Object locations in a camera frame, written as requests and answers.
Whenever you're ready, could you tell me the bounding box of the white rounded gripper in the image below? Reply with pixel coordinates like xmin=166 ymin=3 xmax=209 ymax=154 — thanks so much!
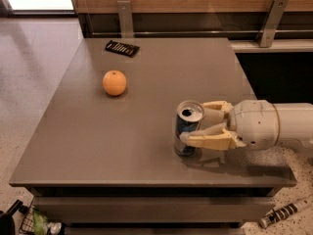
xmin=179 ymin=100 xmax=279 ymax=151

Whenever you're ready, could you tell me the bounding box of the blue silver redbull can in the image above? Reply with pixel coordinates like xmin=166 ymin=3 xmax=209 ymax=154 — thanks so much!
xmin=174 ymin=100 xmax=204 ymax=157

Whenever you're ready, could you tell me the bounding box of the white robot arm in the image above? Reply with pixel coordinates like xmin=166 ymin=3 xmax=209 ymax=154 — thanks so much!
xmin=177 ymin=100 xmax=313 ymax=152

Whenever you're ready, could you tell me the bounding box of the black rxbar chocolate wrapper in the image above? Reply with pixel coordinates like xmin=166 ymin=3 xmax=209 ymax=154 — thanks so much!
xmin=105 ymin=40 xmax=140 ymax=58

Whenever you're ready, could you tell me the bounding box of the black white striped tool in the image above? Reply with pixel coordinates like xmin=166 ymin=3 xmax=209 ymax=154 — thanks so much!
xmin=258 ymin=197 xmax=312 ymax=229

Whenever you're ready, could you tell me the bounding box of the orange fruit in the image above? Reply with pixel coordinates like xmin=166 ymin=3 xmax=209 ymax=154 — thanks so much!
xmin=103 ymin=70 xmax=127 ymax=96

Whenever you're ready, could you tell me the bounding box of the black object on floor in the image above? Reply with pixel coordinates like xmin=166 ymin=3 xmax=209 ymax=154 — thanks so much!
xmin=0 ymin=200 xmax=22 ymax=235

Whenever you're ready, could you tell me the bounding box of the right metal wall bracket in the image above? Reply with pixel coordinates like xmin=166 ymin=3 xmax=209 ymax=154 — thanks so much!
xmin=258 ymin=0 xmax=289 ymax=48

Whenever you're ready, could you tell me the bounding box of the metal wall bracket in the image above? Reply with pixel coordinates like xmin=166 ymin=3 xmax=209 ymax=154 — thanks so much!
xmin=117 ymin=0 xmax=134 ymax=38
xmin=258 ymin=0 xmax=289 ymax=48

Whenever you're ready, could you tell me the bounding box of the left metal wall bracket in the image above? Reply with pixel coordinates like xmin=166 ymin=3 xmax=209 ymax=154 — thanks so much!
xmin=117 ymin=0 xmax=134 ymax=38

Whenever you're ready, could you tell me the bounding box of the wire basket with items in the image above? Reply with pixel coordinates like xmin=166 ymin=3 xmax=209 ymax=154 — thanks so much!
xmin=19 ymin=206 xmax=64 ymax=235

